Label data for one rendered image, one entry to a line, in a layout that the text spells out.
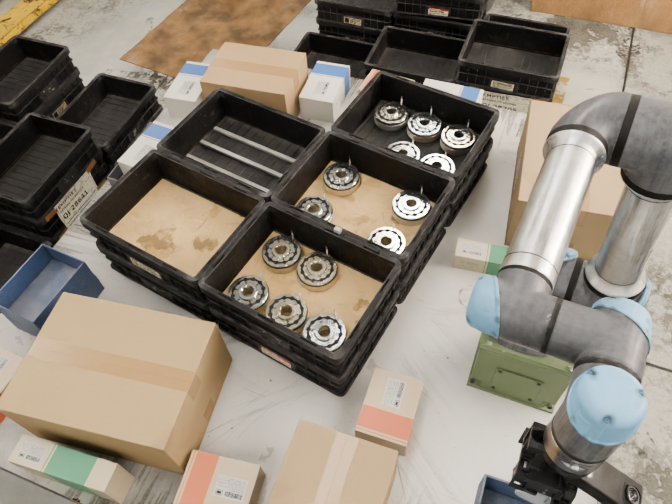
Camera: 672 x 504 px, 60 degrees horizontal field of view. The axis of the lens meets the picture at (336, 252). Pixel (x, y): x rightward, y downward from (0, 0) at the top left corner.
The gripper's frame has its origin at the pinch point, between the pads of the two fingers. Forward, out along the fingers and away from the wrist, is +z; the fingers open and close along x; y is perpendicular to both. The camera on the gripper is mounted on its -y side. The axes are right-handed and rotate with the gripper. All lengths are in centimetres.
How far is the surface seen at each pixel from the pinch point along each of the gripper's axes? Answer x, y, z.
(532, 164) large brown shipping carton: -92, 16, 15
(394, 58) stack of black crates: -194, 88, 61
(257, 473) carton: 5, 52, 35
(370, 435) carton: -12.1, 32.5, 34.0
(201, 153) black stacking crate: -72, 110, 25
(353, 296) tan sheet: -41, 48, 26
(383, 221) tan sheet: -66, 49, 25
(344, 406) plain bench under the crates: -19, 42, 41
